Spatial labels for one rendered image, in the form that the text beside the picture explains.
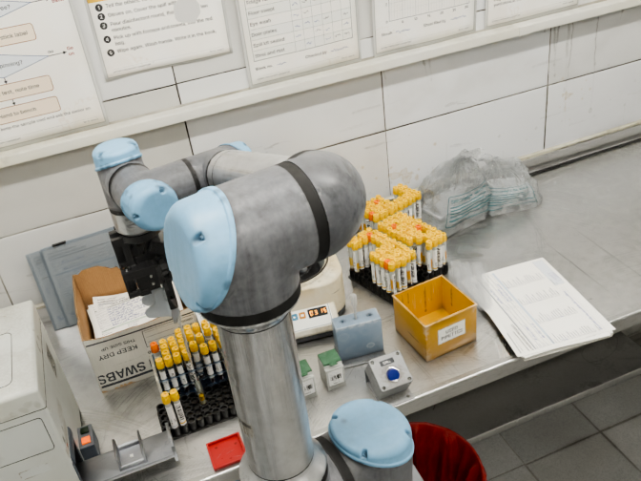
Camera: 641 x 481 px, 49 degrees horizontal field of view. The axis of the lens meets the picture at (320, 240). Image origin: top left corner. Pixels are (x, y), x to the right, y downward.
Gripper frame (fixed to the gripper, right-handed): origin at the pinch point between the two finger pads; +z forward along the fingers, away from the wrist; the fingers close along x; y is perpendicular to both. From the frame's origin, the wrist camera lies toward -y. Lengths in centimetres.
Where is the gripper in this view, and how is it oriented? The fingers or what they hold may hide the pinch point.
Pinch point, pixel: (176, 313)
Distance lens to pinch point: 134.7
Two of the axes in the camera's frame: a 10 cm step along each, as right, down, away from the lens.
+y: -9.2, 2.9, -2.5
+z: 1.2, 8.4, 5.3
